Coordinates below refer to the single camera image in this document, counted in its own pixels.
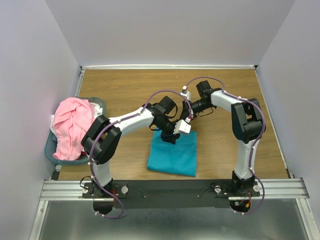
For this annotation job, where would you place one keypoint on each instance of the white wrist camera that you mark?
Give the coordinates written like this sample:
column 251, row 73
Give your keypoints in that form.
column 187, row 94
column 182, row 127

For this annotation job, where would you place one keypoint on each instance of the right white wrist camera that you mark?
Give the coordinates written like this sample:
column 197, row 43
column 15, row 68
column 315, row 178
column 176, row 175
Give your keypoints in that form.
column 187, row 94

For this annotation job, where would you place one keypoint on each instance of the teal t shirt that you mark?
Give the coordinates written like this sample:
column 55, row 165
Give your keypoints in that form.
column 178, row 159

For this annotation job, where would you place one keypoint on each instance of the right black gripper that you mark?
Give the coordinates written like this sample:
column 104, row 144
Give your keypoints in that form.
column 185, row 110

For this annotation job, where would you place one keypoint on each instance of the aluminium rail frame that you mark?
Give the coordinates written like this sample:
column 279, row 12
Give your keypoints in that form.
column 285, row 213

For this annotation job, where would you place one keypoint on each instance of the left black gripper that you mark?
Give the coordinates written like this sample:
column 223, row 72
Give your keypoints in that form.
column 170, row 137

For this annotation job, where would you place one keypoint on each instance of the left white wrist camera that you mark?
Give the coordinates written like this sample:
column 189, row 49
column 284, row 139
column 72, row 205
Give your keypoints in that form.
column 182, row 127

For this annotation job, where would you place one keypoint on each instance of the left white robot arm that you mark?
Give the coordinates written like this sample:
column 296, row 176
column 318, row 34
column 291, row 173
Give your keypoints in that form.
column 102, row 138

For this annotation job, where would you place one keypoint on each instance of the blue plastic laundry basket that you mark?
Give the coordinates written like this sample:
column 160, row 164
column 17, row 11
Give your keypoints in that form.
column 51, row 143

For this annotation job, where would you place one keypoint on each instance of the pink t shirt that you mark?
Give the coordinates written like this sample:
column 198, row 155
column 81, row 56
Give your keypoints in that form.
column 70, row 125

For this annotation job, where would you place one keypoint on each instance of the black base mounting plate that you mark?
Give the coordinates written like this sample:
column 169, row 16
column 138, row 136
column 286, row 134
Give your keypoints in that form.
column 168, row 194

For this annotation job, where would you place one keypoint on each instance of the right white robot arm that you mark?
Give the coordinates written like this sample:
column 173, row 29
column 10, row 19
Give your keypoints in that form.
column 247, row 121

